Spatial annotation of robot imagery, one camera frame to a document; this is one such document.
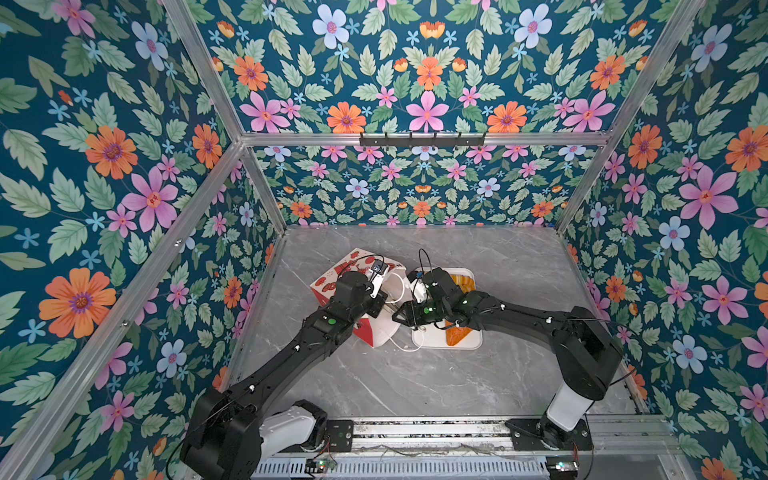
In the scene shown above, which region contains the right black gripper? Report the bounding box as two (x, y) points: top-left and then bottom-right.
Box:
(389, 299), (450, 328)

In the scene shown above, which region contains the red and white paper bag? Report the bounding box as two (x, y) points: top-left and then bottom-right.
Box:
(309, 248), (425, 348)

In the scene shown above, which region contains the curved croissant fake bread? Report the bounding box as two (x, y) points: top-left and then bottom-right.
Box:
(445, 325), (473, 347)

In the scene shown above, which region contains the long yellow fake bread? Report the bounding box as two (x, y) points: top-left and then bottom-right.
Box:
(451, 274), (476, 293)

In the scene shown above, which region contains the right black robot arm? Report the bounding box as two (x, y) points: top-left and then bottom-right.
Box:
(392, 268), (623, 433)

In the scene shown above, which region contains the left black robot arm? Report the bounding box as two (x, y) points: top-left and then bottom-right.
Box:
(179, 271), (384, 479)

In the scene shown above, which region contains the white rectangular tray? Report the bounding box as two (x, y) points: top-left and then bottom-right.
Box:
(411, 268), (483, 351)

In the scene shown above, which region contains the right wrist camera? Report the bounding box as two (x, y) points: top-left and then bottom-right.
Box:
(407, 271), (429, 303)

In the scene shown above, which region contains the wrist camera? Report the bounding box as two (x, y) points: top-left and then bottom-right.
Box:
(407, 271), (429, 303)
(368, 259), (389, 298)

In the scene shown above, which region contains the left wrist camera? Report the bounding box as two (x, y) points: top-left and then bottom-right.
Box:
(368, 259), (389, 298)

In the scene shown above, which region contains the aluminium front rail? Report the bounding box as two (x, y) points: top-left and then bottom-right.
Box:
(191, 416), (685, 457)

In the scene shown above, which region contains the black hook rail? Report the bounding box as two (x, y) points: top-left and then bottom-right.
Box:
(358, 132), (486, 149)

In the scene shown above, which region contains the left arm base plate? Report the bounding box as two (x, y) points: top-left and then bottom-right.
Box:
(280, 419), (355, 454)

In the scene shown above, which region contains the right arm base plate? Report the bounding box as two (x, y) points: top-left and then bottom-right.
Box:
(504, 416), (594, 452)

